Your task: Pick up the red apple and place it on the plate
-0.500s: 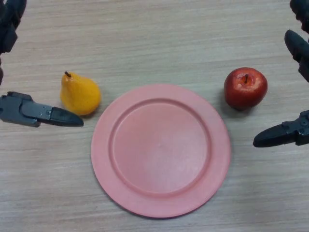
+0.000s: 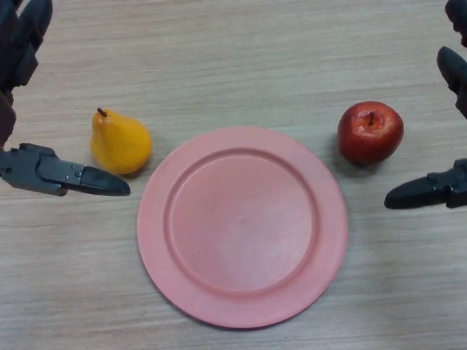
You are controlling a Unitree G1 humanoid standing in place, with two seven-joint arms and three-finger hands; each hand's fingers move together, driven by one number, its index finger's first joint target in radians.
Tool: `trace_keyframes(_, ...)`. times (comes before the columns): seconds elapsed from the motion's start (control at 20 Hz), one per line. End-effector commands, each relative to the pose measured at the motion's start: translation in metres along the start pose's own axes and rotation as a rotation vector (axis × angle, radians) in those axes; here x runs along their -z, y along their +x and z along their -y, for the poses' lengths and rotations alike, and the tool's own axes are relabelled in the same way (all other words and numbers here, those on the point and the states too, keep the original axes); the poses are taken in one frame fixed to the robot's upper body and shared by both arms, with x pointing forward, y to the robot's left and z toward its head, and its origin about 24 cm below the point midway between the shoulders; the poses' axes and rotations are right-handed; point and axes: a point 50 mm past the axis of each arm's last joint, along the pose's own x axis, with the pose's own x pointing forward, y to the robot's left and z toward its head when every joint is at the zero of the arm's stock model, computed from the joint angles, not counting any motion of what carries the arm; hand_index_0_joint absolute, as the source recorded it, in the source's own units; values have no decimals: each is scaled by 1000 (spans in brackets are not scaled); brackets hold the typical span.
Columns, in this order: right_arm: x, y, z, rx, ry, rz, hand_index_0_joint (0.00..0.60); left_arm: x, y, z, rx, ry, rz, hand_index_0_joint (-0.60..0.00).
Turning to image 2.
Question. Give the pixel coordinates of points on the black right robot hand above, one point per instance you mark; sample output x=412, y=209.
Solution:
x=419, y=193

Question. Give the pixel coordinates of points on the pink round plate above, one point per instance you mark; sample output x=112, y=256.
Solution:
x=242, y=233

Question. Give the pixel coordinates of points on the red apple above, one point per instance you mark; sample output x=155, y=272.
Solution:
x=368, y=140

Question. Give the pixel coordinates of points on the yellow pear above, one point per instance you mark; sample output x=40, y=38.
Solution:
x=120, y=144

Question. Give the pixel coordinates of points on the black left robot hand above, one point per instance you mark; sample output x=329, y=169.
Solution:
x=47, y=171

